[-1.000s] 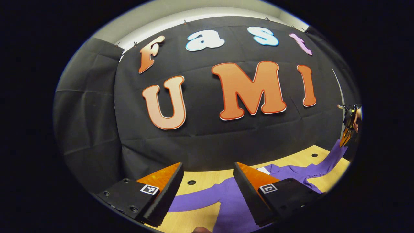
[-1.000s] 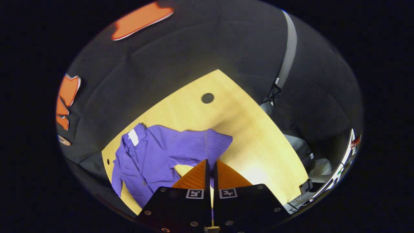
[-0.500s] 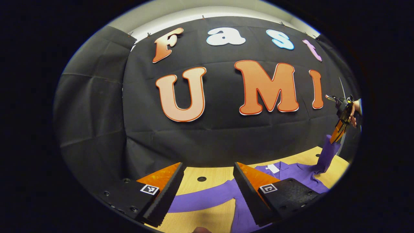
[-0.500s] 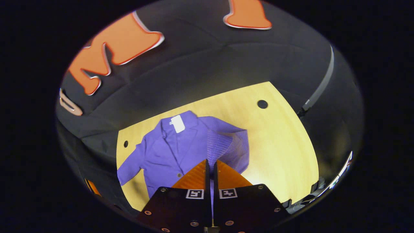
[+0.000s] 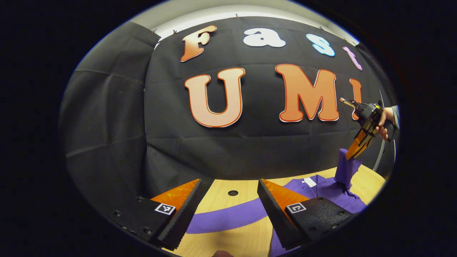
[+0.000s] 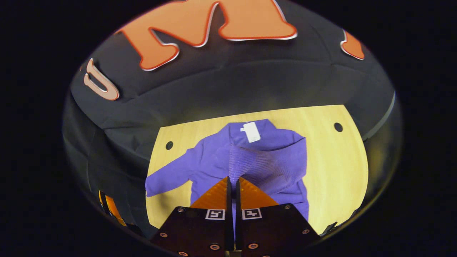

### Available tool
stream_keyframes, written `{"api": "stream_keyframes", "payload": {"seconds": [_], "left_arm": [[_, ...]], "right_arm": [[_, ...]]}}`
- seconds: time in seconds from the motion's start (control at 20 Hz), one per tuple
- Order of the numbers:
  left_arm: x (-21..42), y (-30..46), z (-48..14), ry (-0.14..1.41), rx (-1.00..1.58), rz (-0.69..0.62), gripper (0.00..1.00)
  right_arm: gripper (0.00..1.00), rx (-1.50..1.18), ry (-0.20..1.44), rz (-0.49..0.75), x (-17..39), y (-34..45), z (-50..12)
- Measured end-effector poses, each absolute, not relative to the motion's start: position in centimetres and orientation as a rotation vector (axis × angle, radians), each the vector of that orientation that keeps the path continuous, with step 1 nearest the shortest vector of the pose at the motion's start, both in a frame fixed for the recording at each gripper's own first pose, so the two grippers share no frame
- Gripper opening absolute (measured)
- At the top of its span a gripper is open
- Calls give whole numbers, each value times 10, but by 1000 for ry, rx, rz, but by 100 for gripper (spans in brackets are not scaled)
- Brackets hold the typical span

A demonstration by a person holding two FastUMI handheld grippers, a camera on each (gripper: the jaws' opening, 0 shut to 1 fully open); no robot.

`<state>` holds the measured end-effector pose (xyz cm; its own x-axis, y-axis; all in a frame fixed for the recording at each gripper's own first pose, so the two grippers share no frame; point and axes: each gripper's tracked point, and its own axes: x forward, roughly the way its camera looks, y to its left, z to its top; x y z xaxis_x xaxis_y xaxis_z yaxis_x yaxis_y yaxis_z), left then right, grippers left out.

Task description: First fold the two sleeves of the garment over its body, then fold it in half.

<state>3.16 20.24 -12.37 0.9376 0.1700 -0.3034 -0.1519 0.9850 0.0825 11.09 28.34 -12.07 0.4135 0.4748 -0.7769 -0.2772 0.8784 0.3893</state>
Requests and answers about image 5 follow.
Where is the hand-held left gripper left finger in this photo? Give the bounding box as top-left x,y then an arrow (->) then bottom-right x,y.
106,178 -> 214,251

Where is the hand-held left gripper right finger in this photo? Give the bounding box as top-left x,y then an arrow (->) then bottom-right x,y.
257,178 -> 358,251

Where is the purple knit collared sweater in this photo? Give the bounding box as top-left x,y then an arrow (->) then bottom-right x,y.
186,148 -> 368,257

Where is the white curved pole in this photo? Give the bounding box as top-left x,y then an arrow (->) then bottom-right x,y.
372,137 -> 388,172

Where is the black backdrop cloth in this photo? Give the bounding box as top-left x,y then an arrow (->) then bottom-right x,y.
59,16 -> 398,215

